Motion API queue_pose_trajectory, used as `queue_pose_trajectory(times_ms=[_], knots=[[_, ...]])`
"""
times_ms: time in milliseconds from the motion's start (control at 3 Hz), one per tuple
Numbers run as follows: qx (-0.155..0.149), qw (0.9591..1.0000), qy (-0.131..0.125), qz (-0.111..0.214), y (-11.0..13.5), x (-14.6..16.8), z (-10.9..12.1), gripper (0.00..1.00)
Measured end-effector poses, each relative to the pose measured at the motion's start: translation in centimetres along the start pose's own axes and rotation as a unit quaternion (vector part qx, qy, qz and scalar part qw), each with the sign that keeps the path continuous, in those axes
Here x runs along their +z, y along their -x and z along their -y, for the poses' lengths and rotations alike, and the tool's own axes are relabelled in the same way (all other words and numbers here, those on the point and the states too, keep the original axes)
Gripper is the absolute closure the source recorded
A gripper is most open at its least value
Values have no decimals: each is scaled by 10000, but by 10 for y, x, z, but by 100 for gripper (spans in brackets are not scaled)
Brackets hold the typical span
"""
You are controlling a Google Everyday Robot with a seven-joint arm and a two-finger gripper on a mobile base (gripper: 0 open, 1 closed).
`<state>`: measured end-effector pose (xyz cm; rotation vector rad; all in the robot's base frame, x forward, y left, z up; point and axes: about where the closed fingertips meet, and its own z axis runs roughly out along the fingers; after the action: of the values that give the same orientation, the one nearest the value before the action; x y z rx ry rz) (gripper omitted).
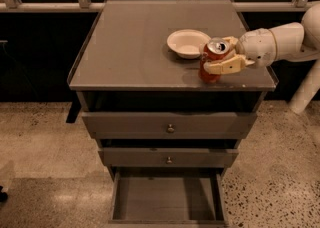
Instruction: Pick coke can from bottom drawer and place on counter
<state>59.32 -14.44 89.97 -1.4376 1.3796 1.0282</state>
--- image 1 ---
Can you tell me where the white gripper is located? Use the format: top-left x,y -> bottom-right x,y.
199,28 -> 276,75

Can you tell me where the red coke can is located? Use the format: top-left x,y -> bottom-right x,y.
198,37 -> 230,83

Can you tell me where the grey middle drawer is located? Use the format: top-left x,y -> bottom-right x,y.
98,148 -> 238,168

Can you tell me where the white round pillar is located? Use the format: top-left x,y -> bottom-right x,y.
289,60 -> 320,114

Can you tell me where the brass middle drawer knob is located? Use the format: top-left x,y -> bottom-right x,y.
166,157 -> 173,165

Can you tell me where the brass top drawer knob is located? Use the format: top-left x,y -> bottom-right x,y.
167,124 -> 175,133

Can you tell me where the black shoe at edge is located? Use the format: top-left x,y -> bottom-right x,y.
0,186 -> 8,202

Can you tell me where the grey top drawer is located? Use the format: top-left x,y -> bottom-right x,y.
82,112 -> 257,139

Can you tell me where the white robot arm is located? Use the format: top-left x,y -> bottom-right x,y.
199,4 -> 320,81

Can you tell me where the grey wooden drawer cabinet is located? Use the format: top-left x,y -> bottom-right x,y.
66,0 -> 279,228

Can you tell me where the brass drawer knob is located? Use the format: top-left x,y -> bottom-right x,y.
166,157 -> 173,165
167,124 -> 175,133

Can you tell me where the white paper bowl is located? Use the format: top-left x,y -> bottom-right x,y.
167,29 -> 210,59

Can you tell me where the grey open bottom drawer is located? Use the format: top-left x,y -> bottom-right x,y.
108,170 -> 230,228

